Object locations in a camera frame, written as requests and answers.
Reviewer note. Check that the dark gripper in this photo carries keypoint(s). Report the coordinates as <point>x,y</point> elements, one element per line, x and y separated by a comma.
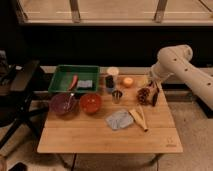
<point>152,83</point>

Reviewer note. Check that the orange apple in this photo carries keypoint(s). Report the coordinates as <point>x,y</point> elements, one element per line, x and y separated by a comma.
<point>128,82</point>

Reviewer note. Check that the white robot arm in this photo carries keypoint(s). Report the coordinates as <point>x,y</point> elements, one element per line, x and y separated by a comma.
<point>175,60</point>

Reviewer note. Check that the small metal cup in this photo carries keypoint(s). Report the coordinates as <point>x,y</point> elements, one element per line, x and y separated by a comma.
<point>116,96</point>

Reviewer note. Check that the white paper cup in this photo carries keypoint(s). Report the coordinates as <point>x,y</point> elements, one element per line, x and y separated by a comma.
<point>114,72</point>

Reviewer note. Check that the brown pine cone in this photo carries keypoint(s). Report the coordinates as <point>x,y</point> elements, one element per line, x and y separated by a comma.
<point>142,96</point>

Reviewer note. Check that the yellow banana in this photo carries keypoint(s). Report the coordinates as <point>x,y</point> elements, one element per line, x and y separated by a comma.
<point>138,119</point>

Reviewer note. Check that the wooden folding table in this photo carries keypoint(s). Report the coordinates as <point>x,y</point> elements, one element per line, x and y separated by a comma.
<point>78,132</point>

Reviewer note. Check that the dark blue can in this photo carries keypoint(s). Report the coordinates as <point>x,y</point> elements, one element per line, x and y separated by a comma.
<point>109,84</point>

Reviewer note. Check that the blue grey cloth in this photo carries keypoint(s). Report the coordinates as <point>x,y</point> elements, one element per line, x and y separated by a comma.
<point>119,120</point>

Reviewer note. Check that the red bowl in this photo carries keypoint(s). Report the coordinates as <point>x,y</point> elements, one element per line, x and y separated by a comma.
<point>90,103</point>

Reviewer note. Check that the blue sponge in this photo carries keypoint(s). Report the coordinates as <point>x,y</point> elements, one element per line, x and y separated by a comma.
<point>84,84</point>

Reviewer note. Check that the metal spoon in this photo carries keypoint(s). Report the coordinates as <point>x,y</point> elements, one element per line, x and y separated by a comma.
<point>69,100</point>

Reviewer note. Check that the green plastic tray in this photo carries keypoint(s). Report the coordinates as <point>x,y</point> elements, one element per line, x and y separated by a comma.
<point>63,77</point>

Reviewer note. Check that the purple bowl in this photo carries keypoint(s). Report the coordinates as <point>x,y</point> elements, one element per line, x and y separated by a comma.
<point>58,104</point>

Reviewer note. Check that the black office chair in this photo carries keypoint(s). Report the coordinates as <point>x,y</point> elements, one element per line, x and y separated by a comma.
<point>16,95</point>

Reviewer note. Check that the red handled tool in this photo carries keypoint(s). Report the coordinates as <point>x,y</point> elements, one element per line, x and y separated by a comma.
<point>74,81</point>

